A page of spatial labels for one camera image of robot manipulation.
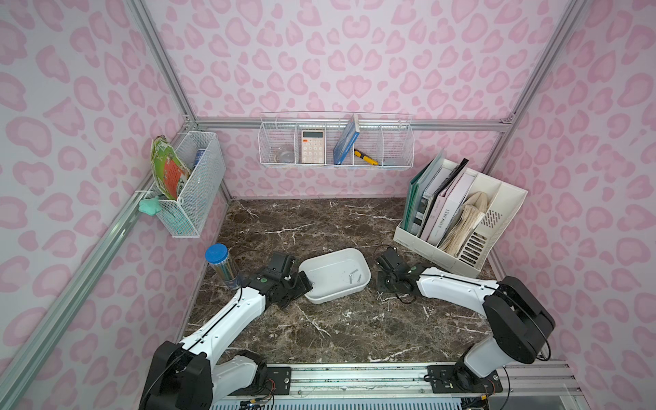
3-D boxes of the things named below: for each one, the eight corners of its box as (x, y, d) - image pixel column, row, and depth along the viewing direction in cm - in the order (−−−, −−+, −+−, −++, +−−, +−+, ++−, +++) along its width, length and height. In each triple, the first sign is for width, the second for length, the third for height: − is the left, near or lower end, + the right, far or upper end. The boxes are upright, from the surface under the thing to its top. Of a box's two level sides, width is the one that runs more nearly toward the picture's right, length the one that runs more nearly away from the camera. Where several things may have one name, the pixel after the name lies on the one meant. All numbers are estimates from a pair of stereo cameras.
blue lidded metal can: (224, 290, 94) (201, 262, 78) (229, 273, 98) (208, 243, 83) (242, 289, 94) (223, 261, 78) (247, 273, 98) (229, 243, 83)
